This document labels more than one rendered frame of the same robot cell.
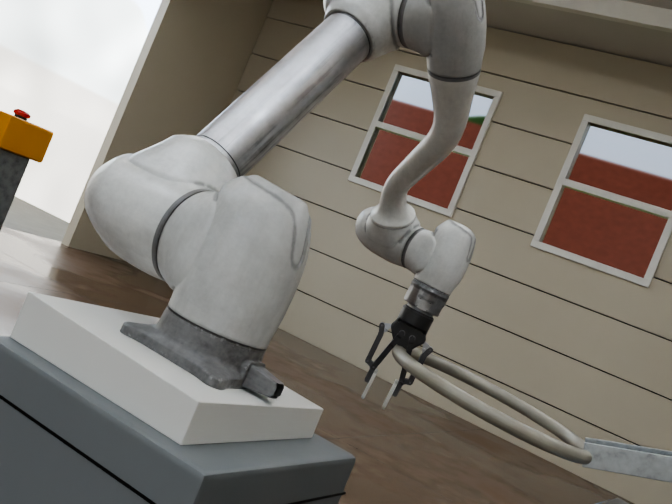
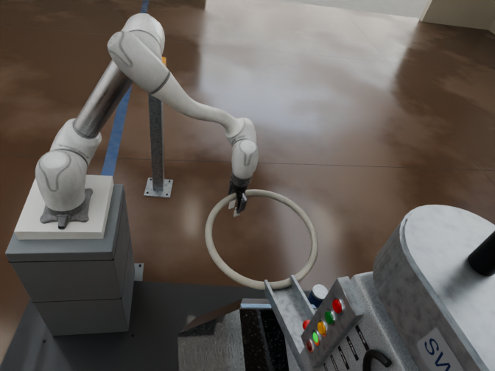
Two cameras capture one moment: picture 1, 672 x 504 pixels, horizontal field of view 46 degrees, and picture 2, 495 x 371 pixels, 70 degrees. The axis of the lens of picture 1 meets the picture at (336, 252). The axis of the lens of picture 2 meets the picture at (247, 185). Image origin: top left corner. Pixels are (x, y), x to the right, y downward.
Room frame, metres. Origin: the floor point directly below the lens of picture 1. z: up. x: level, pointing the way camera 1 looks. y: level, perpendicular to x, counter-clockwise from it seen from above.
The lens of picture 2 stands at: (1.01, -1.05, 2.08)
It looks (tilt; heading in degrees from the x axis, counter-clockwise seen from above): 44 degrees down; 46
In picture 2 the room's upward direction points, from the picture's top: 12 degrees clockwise
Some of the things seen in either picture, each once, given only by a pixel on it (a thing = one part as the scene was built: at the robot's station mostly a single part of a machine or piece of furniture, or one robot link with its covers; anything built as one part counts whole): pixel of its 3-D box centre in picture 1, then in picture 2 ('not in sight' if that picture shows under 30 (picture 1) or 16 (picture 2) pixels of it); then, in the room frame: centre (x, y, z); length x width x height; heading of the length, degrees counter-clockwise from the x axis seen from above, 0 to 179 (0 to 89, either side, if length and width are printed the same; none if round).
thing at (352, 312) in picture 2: not in sight; (328, 326); (1.44, -0.95, 1.35); 0.08 x 0.03 x 0.28; 70
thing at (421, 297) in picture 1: (425, 299); (241, 176); (1.76, -0.23, 1.05); 0.09 x 0.09 x 0.06
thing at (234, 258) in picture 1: (244, 253); (60, 177); (1.12, 0.12, 1.02); 0.18 x 0.16 x 0.22; 59
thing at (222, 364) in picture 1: (219, 350); (65, 205); (1.11, 0.10, 0.88); 0.22 x 0.18 x 0.06; 64
